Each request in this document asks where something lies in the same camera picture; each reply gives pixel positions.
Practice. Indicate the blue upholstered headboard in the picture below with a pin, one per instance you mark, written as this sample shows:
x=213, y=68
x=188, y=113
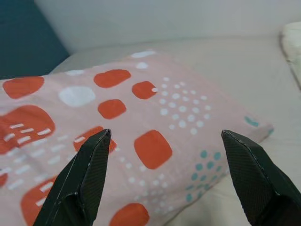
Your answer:
x=23, y=35

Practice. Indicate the mattress with cream sheet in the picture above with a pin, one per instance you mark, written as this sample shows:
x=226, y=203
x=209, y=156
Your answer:
x=235, y=66

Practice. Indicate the pink patterned pillow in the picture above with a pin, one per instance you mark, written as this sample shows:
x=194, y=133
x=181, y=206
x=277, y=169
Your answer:
x=164, y=113

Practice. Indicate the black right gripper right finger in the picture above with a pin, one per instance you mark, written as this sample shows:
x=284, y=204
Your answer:
x=254, y=179

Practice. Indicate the cream cartoon print comforter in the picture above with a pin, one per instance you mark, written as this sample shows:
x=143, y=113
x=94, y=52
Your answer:
x=292, y=47

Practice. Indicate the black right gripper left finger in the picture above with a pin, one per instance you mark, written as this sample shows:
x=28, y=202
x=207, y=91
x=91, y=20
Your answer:
x=77, y=183

